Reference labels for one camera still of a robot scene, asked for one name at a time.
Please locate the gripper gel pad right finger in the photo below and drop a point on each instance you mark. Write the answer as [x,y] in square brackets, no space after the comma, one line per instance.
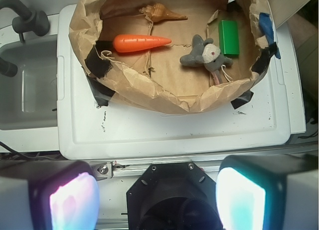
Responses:
[274,192]

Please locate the gripper gel pad left finger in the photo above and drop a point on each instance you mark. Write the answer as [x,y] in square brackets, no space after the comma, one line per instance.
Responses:
[48,195]

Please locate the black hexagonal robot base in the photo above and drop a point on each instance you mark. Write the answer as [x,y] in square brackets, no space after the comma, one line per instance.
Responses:
[174,196]

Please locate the white plastic cooler lid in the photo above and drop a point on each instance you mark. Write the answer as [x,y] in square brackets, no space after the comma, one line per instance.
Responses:
[115,131]

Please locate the gray toy sink basin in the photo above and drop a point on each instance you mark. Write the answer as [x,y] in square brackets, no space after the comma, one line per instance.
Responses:
[28,116]

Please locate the gray stuffed mouse toy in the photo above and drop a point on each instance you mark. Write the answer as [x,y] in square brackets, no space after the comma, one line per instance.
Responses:
[206,53]

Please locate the brown paper bag tray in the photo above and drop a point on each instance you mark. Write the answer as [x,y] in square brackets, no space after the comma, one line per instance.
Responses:
[154,79]

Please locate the green rectangular block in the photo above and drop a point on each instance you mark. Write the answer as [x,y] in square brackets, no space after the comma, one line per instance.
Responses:
[229,37]

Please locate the blue painter tape strip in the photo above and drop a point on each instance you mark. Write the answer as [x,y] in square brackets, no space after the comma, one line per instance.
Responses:
[266,27]

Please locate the dark gray toy faucet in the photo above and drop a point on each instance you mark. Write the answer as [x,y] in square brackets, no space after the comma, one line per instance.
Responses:
[27,19]

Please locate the orange plastic carrot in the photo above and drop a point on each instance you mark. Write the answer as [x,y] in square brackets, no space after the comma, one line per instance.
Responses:
[125,43]

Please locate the tan conch seashell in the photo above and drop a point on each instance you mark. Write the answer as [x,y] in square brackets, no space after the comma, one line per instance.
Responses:
[159,12]

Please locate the aluminum extrusion rail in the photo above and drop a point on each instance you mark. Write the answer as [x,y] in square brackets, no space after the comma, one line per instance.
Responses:
[110,169]

